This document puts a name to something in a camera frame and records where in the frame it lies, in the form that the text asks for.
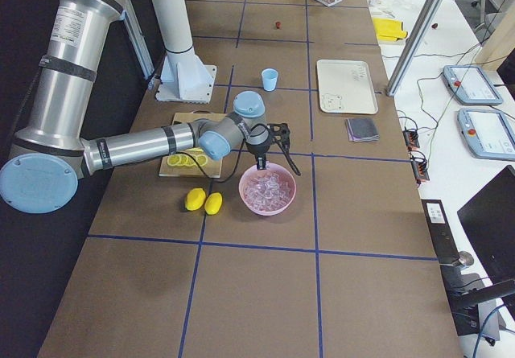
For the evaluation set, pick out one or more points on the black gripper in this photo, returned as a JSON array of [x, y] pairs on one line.
[[258, 147]]

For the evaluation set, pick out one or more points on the clear ice cubes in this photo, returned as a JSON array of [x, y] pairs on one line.
[[267, 192]]

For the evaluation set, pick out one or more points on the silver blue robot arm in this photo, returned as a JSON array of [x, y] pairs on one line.
[[48, 157]]

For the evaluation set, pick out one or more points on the light blue paper cup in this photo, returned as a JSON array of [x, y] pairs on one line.
[[269, 79]]

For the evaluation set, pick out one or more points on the pink bowl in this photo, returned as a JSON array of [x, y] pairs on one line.
[[284, 174]]

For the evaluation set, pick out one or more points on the wooden cutting board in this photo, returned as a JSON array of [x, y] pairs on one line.
[[190, 167]]

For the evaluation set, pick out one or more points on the lemon slice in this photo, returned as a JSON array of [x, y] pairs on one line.
[[201, 159], [175, 160]]

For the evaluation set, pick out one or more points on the yellow lemon near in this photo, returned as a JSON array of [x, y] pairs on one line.
[[213, 203]]

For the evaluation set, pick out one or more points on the yellow lemon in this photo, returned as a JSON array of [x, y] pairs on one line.
[[195, 199], [213, 203]]

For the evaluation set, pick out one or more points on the yellow lemon far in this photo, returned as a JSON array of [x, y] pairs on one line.
[[195, 199]]

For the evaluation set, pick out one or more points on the folded grey cloth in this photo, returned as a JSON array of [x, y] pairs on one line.
[[361, 129]]

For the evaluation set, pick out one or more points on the cream bear serving tray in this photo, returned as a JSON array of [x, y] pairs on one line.
[[345, 86]]

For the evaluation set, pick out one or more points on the orange black connector box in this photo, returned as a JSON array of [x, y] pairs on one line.
[[411, 139]]

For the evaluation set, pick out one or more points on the yellow cloth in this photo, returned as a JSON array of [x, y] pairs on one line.
[[389, 29]]

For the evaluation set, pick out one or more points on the black power strip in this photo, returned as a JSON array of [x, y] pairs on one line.
[[440, 231]]

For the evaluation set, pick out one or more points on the teach pendant far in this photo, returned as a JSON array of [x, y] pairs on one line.
[[470, 85]]

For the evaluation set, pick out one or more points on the teach pendant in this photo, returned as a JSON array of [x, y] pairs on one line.
[[487, 133], [470, 85]]

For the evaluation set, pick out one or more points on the teach pendant near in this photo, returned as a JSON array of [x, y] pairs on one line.
[[487, 133]]

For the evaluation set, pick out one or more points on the black monitor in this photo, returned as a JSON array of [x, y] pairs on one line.
[[488, 221]]

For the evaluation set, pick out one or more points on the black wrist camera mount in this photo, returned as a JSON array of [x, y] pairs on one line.
[[280, 133]]

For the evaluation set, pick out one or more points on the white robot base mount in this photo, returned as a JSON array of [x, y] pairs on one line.
[[186, 79]]

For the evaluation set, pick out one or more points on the white pedestal column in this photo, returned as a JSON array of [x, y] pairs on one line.
[[174, 25]]

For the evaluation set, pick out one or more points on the aluminium frame post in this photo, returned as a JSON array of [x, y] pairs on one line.
[[414, 41]]

